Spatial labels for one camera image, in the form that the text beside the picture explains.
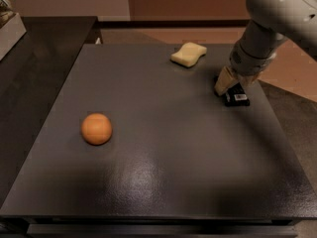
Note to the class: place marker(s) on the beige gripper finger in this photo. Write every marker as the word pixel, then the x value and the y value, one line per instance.
pixel 226 79
pixel 248 80

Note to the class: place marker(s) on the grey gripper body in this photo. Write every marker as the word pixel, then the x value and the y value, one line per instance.
pixel 247 63

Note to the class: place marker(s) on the black rxbar chocolate wrapper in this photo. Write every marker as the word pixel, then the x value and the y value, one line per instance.
pixel 235 96

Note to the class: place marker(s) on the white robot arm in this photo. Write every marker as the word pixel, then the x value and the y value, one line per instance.
pixel 272 23

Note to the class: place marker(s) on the yellow sponge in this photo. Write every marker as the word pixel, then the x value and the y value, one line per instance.
pixel 189 54

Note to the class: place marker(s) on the orange fruit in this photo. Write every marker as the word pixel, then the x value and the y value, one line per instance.
pixel 96 129

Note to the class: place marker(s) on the dark side table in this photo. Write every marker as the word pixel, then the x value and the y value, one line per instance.
pixel 31 77

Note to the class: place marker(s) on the white box on side table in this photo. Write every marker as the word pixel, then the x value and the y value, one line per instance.
pixel 12 28

